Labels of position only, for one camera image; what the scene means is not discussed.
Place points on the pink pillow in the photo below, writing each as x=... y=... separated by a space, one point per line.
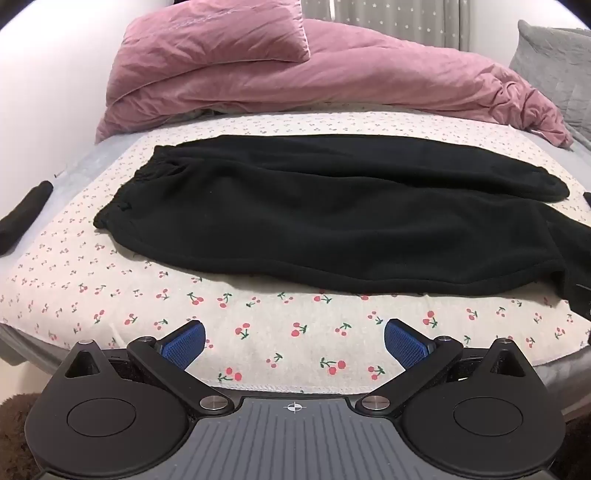
x=217 y=34

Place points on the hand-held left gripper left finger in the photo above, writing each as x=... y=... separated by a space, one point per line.
x=185 y=344

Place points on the pink duvet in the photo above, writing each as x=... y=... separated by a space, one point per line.
x=351 y=74

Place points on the grey quilted pillow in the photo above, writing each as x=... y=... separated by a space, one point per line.
x=554 y=69

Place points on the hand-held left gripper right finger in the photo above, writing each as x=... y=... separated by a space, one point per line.
x=406 y=344

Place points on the cherry print blanket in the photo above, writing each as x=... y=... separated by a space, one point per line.
x=286 y=341

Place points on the black pants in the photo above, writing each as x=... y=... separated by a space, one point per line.
x=323 y=217

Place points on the grey patterned curtain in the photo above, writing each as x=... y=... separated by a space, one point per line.
x=392 y=18

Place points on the brown fuzzy rug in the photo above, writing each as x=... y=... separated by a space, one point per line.
x=14 y=434

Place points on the folded black cloth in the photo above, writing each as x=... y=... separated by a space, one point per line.
x=23 y=214

